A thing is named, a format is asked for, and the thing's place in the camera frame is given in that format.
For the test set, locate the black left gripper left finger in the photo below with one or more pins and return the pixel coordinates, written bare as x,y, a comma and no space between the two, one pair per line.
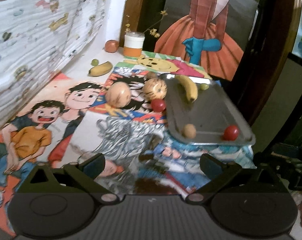
71,178

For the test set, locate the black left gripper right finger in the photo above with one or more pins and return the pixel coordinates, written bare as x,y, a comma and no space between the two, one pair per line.
231,177

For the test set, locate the metal baking tray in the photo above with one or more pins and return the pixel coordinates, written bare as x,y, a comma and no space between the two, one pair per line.
211,114

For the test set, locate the striped pepino melon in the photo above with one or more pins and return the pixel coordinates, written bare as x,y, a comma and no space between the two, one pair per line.
155,88
118,95

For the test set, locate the red tomato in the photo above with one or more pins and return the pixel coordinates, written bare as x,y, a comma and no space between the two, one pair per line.
158,105
231,133

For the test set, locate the yellow banana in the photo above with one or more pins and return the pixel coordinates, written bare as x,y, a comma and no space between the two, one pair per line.
101,69
190,87

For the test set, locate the red tomato in tray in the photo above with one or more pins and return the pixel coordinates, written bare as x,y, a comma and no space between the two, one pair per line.
231,133

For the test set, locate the cartoon printed tablecloth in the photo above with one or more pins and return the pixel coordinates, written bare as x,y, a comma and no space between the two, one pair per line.
141,156

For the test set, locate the small brown fruit in tray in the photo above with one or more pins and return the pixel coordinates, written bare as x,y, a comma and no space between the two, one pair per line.
189,131

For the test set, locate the green grape in tray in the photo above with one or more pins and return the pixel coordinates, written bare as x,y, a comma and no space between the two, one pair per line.
204,86

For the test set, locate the yellow banana in tray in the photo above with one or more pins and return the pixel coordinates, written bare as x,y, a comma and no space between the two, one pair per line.
190,87

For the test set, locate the green grape near banana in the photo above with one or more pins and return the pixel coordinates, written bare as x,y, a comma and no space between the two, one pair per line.
94,62

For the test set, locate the white orange jar vase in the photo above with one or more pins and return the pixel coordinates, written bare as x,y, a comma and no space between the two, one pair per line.
133,44

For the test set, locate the white cartoon printed cloth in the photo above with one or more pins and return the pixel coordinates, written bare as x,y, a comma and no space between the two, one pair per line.
37,39

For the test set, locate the girl in orange dress poster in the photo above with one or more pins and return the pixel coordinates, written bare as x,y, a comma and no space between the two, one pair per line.
213,35

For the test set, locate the dried yellow flower sprigs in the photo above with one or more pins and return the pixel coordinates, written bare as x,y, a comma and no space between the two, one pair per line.
151,30

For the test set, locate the red apple by wall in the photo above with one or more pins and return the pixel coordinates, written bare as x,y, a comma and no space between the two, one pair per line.
111,46

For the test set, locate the brown wooden door frame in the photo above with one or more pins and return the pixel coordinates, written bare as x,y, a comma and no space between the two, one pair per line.
131,17

